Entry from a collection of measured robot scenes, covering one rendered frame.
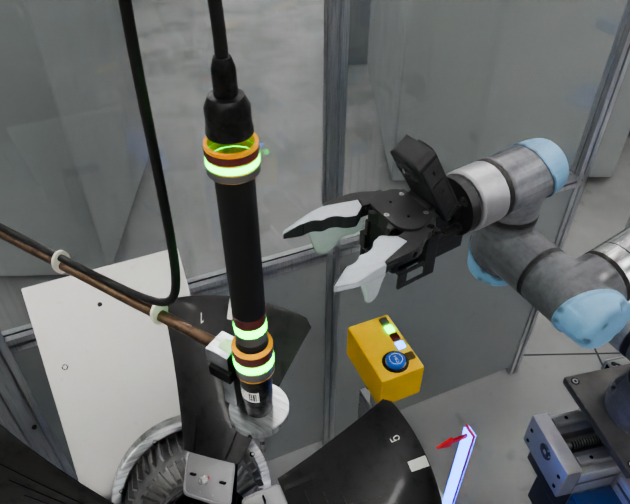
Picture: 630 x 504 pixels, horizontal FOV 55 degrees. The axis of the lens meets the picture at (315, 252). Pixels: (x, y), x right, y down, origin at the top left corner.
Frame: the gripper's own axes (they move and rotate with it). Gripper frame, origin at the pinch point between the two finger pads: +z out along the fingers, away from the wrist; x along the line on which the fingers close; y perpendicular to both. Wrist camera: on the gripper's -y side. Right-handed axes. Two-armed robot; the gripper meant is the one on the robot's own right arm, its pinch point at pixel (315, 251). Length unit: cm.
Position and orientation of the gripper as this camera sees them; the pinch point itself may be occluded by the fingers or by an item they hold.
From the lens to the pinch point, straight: 60.3
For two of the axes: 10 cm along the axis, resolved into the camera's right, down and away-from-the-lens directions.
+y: 0.0, 7.5, 6.6
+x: -5.5, -5.5, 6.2
